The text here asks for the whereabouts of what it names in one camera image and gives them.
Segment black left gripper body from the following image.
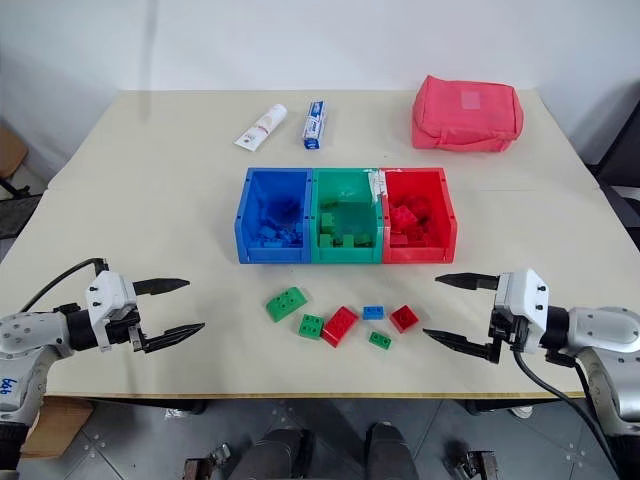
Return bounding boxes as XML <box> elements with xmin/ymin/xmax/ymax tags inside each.
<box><xmin>105</xmin><ymin>304</ymin><xmax>148</xmax><ymax>354</ymax></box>

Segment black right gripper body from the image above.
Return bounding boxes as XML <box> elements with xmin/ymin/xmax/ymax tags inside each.
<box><xmin>490</xmin><ymin>305</ymin><xmax>531</xmax><ymax>354</ymax></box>

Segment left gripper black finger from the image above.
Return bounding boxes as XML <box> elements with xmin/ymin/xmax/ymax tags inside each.
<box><xmin>132</xmin><ymin>277</ymin><xmax>192</xmax><ymax>298</ymax></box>
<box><xmin>141</xmin><ymin>322</ymin><xmax>207</xmax><ymax>355</ymax></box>

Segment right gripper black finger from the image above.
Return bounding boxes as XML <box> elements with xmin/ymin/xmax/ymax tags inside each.
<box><xmin>434</xmin><ymin>272</ymin><xmax>502</xmax><ymax>292</ymax></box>
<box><xmin>422</xmin><ymin>325</ymin><xmax>502</xmax><ymax>364</ymax></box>

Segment small red square brick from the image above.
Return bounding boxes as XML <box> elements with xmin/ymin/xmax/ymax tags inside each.
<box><xmin>389</xmin><ymin>305</ymin><xmax>419</xmax><ymax>332</ymax></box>

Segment red plastic storage bin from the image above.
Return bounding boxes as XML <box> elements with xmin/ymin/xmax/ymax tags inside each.
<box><xmin>379</xmin><ymin>167</ymin><xmax>459</xmax><ymax>265</ymax></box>

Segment large red square brick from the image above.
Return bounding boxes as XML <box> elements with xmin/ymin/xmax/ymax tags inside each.
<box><xmin>389</xmin><ymin>205</ymin><xmax>419</xmax><ymax>233</ymax></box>

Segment large green sloped brick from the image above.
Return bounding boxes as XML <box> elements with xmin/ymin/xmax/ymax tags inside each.
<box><xmin>265</xmin><ymin>287</ymin><xmax>310</xmax><ymax>322</ymax></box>

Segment blue plastic storage bin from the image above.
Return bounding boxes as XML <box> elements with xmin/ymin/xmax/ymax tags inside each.
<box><xmin>234</xmin><ymin>167</ymin><xmax>314</xmax><ymax>265</ymax></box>

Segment large red sloped brick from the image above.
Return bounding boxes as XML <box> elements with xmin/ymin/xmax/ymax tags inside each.
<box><xmin>321</xmin><ymin>305</ymin><xmax>360</xmax><ymax>347</ymax></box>

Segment torn white sticker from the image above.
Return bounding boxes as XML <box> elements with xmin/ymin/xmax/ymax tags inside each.
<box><xmin>366</xmin><ymin>168</ymin><xmax>389</xmax><ymax>202</ymax></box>

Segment green plastic storage bin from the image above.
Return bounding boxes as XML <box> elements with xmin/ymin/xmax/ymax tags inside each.
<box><xmin>309</xmin><ymin>168</ymin><xmax>386</xmax><ymax>265</ymax></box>

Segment green square four-stud brick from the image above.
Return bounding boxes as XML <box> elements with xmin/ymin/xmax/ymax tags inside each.
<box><xmin>298</xmin><ymin>313</ymin><xmax>325</xmax><ymax>341</ymax></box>

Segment dark rounded shape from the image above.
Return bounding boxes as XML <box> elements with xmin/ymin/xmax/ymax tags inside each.
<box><xmin>232</xmin><ymin>428</ymin><xmax>316</xmax><ymax>480</ymax></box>

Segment pink fabric pouch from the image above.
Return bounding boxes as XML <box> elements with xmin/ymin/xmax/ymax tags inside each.
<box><xmin>411</xmin><ymin>74</ymin><xmax>525</xmax><ymax>152</ymax></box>

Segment white cream tube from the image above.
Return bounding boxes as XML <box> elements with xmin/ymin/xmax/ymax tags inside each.
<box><xmin>232</xmin><ymin>103</ymin><xmax>289</xmax><ymax>151</ymax></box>

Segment blue white toothpaste box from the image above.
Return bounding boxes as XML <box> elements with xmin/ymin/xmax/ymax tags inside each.
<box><xmin>300</xmin><ymin>99</ymin><xmax>329</xmax><ymax>151</ymax></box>

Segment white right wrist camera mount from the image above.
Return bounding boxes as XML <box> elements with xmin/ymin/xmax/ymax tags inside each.
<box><xmin>493</xmin><ymin>268</ymin><xmax>552</xmax><ymax>352</ymax></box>

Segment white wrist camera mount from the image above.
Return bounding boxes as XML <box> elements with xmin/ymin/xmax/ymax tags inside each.
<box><xmin>493</xmin><ymin>268</ymin><xmax>552</xmax><ymax>352</ymax></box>
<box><xmin>84</xmin><ymin>271</ymin><xmax>139</xmax><ymax>352</ymax></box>

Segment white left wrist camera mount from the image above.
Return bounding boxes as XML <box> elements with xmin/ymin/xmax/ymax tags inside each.
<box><xmin>84</xmin><ymin>271</ymin><xmax>139</xmax><ymax>352</ymax></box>

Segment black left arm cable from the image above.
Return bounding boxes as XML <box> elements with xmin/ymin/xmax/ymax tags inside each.
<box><xmin>19</xmin><ymin>257</ymin><xmax>110</xmax><ymax>314</ymax></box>

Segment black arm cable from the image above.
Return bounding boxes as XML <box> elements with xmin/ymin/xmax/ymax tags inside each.
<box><xmin>19</xmin><ymin>257</ymin><xmax>110</xmax><ymax>314</ymax></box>
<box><xmin>511</xmin><ymin>348</ymin><xmax>624</xmax><ymax>480</ymax></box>

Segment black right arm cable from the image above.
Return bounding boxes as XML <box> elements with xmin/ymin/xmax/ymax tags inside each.
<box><xmin>511</xmin><ymin>348</ymin><xmax>624</xmax><ymax>480</ymax></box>

